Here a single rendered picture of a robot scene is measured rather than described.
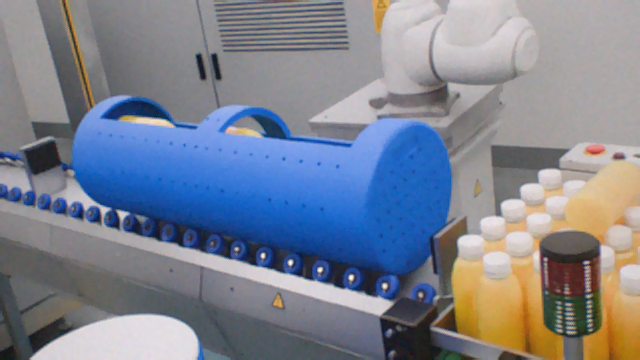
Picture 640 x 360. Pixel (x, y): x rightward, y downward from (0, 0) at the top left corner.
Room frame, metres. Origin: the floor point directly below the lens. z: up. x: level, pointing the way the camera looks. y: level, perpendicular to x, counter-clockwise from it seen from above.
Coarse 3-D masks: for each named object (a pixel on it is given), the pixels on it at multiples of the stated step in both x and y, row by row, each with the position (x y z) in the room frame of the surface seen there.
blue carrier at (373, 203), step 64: (128, 128) 1.71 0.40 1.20; (192, 128) 1.91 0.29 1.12; (384, 128) 1.32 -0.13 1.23; (128, 192) 1.66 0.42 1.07; (192, 192) 1.51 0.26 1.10; (256, 192) 1.39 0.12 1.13; (320, 192) 1.29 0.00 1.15; (384, 192) 1.25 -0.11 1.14; (448, 192) 1.40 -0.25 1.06; (320, 256) 1.34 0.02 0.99; (384, 256) 1.24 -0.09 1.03
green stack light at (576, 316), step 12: (600, 288) 0.73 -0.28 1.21; (552, 300) 0.73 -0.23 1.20; (564, 300) 0.72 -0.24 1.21; (576, 300) 0.71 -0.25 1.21; (588, 300) 0.71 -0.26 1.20; (600, 300) 0.72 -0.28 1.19; (552, 312) 0.73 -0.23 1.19; (564, 312) 0.72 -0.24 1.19; (576, 312) 0.71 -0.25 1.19; (588, 312) 0.71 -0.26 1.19; (600, 312) 0.72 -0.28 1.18; (552, 324) 0.73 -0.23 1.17; (564, 324) 0.72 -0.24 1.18; (576, 324) 0.71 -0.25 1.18; (588, 324) 0.71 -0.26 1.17; (600, 324) 0.72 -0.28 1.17; (576, 336) 0.71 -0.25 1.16
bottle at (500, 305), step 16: (480, 288) 1.02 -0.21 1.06; (496, 288) 1.00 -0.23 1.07; (512, 288) 1.00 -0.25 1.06; (480, 304) 1.01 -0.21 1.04; (496, 304) 0.99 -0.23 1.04; (512, 304) 0.99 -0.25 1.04; (480, 320) 1.02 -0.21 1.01; (496, 320) 0.99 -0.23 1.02; (512, 320) 0.99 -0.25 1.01; (480, 336) 1.02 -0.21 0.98; (496, 336) 0.99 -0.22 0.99; (512, 336) 0.99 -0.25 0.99
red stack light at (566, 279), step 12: (540, 252) 0.75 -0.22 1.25; (600, 252) 0.73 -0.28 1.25; (540, 264) 0.75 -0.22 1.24; (552, 264) 0.73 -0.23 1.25; (564, 264) 0.72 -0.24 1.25; (576, 264) 0.71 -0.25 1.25; (588, 264) 0.71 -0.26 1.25; (600, 264) 0.73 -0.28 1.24; (540, 276) 0.75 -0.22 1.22; (552, 276) 0.73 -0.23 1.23; (564, 276) 0.72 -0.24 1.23; (576, 276) 0.71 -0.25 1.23; (588, 276) 0.71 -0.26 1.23; (600, 276) 0.73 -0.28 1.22; (552, 288) 0.73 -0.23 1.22; (564, 288) 0.72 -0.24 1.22; (576, 288) 0.71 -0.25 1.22; (588, 288) 0.71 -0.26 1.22
